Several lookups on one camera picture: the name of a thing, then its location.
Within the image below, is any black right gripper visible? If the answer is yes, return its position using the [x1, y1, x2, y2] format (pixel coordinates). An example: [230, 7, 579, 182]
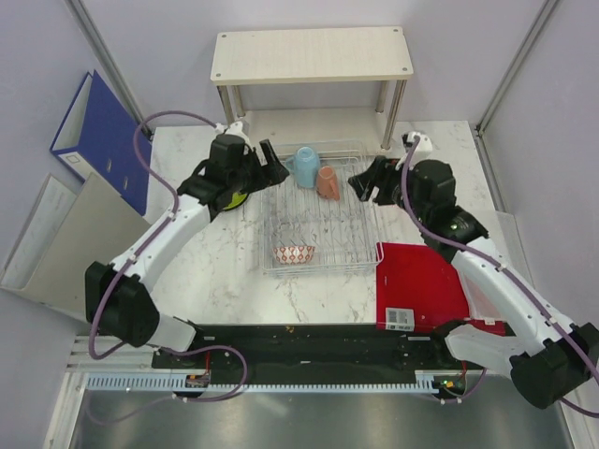
[347, 155, 430, 224]

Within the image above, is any orange dotted mug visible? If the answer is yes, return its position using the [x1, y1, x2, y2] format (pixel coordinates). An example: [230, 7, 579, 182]
[316, 166, 341, 201]

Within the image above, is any green plastic plate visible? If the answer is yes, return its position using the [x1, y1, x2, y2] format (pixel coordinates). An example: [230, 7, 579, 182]
[223, 193, 249, 211]

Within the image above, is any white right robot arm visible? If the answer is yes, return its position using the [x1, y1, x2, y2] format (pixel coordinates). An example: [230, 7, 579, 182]
[348, 156, 598, 409]

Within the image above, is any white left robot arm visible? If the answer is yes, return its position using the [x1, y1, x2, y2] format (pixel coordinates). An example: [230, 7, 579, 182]
[84, 131, 289, 368]

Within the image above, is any blue ceramic mug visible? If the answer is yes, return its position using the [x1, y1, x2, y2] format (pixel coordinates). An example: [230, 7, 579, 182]
[285, 147, 321, 189]

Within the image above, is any red patterned bowl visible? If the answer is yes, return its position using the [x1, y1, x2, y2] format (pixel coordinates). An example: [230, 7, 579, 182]
[272, 245, 315, 266]

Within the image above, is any light wooden two-tier shelf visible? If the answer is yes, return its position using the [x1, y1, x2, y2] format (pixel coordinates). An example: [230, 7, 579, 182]
[211, 25, 414, 155]

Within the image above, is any clear plastic sheet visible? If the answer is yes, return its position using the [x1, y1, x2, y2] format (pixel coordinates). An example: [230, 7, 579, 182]
[458, 210, 533, 324]

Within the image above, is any grey folder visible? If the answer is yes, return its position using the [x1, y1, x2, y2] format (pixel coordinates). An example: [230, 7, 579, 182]
[1, 174, 149, 321]

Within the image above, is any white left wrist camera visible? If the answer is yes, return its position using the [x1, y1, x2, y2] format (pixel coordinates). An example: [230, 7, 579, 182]
[214, 119, 252, 146]

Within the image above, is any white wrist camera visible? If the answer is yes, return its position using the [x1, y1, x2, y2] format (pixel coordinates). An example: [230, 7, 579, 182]
[214, 119, 252, 146]
[402, 131, 433, 164]

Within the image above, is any white wire dish rack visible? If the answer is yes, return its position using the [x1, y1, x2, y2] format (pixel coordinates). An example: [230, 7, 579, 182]
[260, 139, 384, 276]

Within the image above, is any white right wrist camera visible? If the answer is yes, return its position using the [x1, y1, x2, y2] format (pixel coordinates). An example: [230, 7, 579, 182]
[402, 131, 433, 164]

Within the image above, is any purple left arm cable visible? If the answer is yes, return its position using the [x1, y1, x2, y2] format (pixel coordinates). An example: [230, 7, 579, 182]
[87, 110, 226, 360]

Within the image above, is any blue ring binder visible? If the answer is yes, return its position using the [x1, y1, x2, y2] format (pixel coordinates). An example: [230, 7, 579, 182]
[50, 72, 149, 215]

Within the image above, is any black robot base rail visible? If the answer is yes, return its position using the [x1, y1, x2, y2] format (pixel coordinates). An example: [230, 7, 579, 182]
[152, 324, 462, 384]

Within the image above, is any white slotted cable duct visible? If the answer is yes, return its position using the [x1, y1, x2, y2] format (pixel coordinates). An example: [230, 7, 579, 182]
[85, 372, 438, 394]

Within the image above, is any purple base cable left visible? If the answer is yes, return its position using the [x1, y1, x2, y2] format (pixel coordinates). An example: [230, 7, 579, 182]
[83, 344, 249, 425]

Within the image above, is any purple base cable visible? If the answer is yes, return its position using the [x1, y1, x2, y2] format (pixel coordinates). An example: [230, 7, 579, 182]
[83, 344, 249, 425]
[432, 369, 488, 406]

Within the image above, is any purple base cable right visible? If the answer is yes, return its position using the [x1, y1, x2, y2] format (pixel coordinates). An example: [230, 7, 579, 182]
[432, 369, 488, 406]

